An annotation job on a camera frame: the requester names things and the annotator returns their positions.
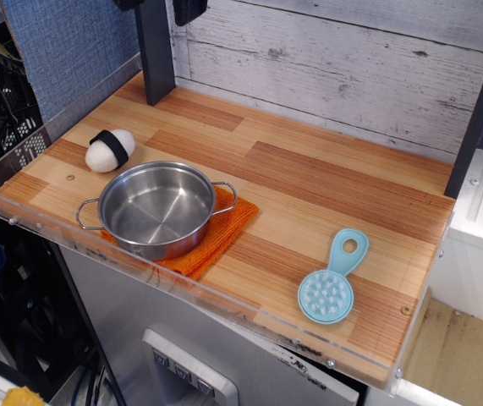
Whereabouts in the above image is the stainless steel pot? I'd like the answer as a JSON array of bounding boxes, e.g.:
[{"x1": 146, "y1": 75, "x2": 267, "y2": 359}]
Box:
[{"x1": 76, "y1": 161, "x2": 238, "y2": 261}]

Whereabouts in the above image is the blue fabric panel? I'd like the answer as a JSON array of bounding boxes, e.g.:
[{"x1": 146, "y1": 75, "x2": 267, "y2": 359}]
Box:
[{"x1": 1, "y1": 1, "x2": 139, "y2": 121}]

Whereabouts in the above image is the dark grey left post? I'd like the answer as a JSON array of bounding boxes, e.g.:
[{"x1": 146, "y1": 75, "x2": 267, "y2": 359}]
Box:
[{"x1": 134, "y1": 0, "x2": 176, "y2": 106}]

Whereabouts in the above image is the dark grey post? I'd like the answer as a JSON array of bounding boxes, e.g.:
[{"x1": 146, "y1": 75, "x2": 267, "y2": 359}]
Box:
[
  {"x1": 444, "y1": 84, "x2": 483, "y2": 199},
  {"x1": 134, "y1": 0, "x2": 176, "y2": 106}
]

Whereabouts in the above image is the white toy sink unit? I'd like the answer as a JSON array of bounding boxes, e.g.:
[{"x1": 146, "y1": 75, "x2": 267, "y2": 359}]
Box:
[{"x1": 428, "y1": 150, "x2": 483, "y2": 320}]

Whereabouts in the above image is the silver toy fridge front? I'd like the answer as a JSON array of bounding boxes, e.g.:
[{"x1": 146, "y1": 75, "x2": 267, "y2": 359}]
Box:
[{"x1": 60, "y1": 248, "x2": 367, "y2": 405}]

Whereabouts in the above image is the clear acrylic table guard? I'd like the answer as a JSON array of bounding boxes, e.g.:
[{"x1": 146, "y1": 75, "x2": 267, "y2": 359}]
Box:
[{"x1": 0, "y1": 123, "x2": 432, "y2": 398}]

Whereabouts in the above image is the dark grey right post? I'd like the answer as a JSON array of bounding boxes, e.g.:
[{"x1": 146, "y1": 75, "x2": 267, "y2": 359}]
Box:
[{"x1": 444, "y1": 84, "x2": 483, "y2": 199}]

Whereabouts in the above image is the light blue scrubber brush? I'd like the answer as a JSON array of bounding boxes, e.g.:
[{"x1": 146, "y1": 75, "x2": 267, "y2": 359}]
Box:
[{"x1": 298, "y1": 228, "x2": 369, "y2": 325}]

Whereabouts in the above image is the white rice ball black band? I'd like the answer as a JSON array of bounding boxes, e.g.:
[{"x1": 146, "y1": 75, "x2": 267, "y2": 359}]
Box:
[{"x1": 85, "y1": 129, "x2": 135, "y2": 173}]

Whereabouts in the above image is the black plastic crate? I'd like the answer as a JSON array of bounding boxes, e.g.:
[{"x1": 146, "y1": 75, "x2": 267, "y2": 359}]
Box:
[{"x1": 0, "y1": 21, "x2": 47, "y2": 162}]

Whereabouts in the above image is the orange woven cloth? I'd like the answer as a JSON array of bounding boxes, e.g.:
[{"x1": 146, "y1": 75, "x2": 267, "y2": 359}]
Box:
[{"x1": 99, "y1": 184, "x2": 261, "y2": 282}]

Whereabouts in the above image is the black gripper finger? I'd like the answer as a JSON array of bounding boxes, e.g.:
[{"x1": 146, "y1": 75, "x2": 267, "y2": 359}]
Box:
[
  {"x1": 113, "y1": 0, "x2": 140, "y2": 11},
  {"x1": 173, "y1": 0, "x2": 207, "y2": 26}
]

